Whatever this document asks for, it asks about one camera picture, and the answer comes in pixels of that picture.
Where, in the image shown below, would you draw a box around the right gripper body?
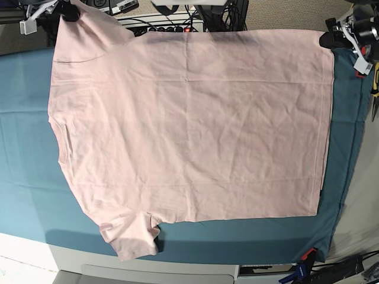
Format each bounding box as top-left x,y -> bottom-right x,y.
57,0 -> 81,22

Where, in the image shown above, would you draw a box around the blue spring clamp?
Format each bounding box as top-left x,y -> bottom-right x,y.
279,257 -> 314,284

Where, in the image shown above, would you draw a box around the black cable bundle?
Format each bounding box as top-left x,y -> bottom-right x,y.
153,0 -> 249,32

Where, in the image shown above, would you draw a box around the teal table cloth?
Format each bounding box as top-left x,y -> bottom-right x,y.
1,49 -> 373,264

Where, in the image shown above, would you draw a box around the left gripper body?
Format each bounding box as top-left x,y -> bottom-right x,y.
319,18 -> 353,49

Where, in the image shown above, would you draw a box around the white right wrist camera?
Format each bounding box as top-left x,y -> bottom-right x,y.
19,19 -> 37,36

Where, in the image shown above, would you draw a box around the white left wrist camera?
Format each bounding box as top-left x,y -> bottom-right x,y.
354,46 -> 372,76

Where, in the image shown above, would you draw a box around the pink T-shirt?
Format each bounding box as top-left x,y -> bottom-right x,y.
48,3 -> 334,260

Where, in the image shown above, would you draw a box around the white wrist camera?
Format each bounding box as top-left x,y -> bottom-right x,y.
19,19 -> 37,36
354,46 -> 372,76

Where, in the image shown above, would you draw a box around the yellow handled pliers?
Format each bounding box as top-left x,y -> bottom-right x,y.
371,62 -> 379,122

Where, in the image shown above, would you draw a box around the white power strip red switch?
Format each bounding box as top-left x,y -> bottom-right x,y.
117,14 -> 205,37

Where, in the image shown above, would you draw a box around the red black clamp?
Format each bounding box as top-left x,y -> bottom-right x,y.
301,247 -> 317,261

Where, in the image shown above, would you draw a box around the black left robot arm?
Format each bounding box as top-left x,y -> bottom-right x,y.
319,1 -> 378,50

